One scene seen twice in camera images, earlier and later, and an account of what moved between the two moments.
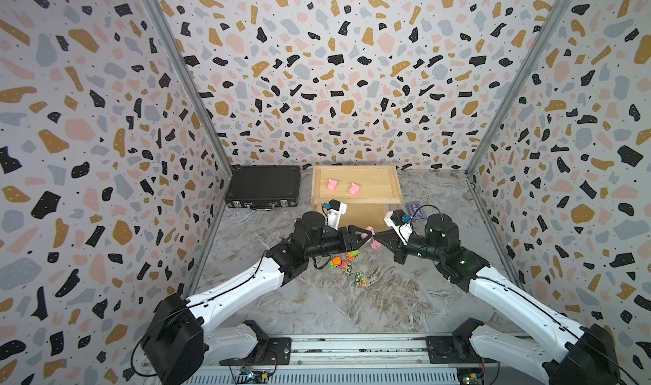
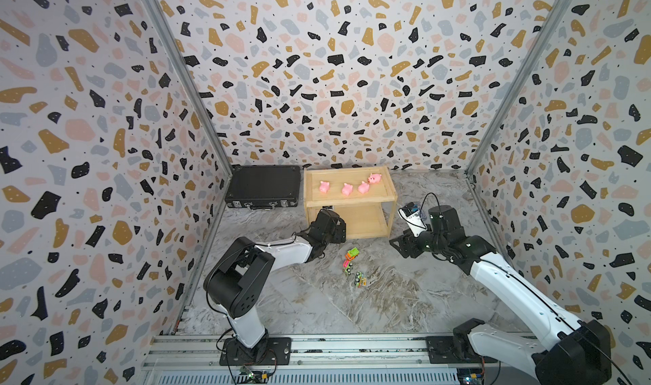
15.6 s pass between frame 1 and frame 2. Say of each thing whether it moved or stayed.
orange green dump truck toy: stayed
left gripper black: moved
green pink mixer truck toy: stayed
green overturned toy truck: stayed
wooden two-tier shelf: stayed
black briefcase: stayed
